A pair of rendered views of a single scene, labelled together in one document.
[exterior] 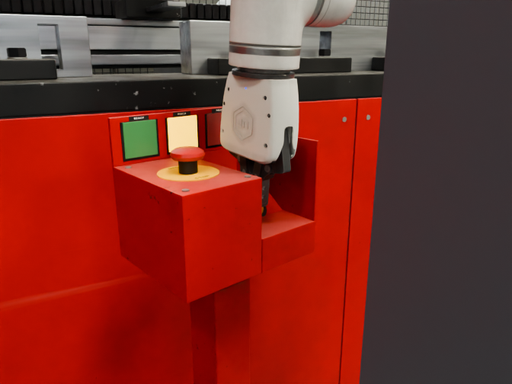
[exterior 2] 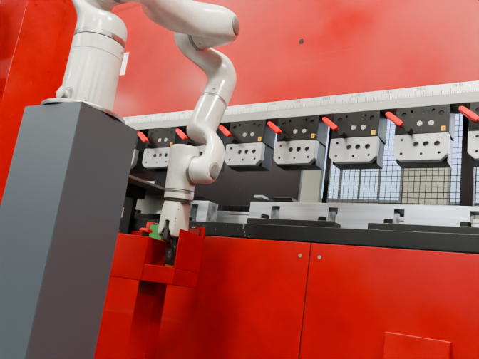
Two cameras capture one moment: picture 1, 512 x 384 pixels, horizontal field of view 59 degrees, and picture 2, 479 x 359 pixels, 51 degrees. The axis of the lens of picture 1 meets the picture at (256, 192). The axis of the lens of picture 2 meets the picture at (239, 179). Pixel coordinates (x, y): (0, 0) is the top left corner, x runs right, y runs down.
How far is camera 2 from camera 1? 1.38 m
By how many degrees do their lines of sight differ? 68
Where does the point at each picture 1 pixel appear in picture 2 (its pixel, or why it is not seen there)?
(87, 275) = not seen: hidden behind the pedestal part
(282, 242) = (153, 270)
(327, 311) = not seen: outside the picture
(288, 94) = (168, 206)
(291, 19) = (173, 178)
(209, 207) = (125, 241)
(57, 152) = not seen: hidden behind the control
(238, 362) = (140, 339)
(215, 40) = (261, 211)
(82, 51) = (204, 215)
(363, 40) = (365, 214)
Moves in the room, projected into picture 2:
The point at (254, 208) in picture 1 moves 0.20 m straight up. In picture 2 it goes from (142, 248) to (155, 178)
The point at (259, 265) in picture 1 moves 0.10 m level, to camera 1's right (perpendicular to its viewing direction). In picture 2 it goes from (140, 276) to (152, 276)
